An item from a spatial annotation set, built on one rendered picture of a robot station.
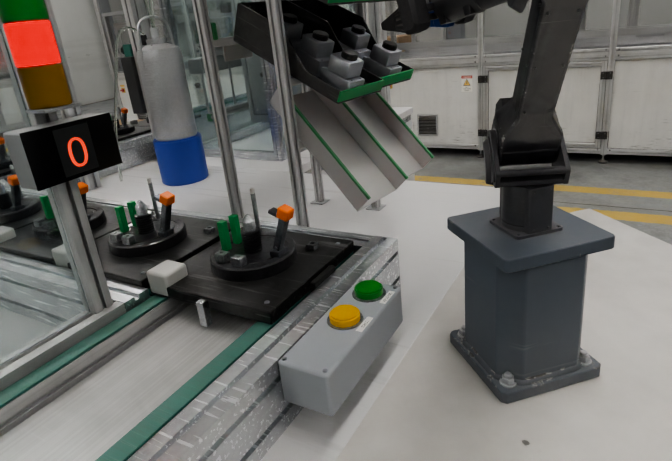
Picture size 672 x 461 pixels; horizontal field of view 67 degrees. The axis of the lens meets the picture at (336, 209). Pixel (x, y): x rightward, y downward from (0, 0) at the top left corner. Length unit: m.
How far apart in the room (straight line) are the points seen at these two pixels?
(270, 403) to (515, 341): 0.31
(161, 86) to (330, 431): 1.27
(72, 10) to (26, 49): 12.67
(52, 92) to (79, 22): 12.71
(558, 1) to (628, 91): 4.06
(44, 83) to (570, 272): 0.66
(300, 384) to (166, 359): 0.22
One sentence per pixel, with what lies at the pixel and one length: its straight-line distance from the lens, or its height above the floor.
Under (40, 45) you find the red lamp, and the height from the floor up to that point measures 1.33.
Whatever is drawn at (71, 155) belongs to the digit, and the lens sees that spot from 0.72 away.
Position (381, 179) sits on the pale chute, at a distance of 1.03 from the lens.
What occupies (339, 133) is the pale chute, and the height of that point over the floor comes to 1.10.
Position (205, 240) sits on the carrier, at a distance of 0.96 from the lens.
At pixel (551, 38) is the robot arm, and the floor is 1.29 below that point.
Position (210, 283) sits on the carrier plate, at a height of 0.97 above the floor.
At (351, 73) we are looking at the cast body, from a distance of 0.92.
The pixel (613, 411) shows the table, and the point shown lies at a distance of 0.73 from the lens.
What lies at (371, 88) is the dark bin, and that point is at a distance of 0.97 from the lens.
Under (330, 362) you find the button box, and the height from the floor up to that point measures 0.96.
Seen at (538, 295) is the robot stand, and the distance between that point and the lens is 0.65.
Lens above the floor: 1.33
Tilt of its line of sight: 21 degrees down
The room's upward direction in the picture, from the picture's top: 6 degrees counter-clockwise
